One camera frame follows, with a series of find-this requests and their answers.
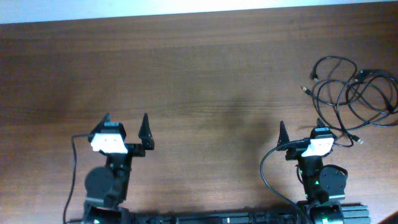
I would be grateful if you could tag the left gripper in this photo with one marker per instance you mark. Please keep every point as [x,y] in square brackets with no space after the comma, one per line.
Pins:
[138,149]

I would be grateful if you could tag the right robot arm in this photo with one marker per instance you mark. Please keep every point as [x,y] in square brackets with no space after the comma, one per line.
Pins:
[324,185]

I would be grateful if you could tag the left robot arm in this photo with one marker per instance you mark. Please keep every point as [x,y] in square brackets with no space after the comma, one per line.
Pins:
[106,186]

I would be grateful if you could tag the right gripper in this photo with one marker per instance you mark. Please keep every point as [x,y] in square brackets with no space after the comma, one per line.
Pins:
[295,152]

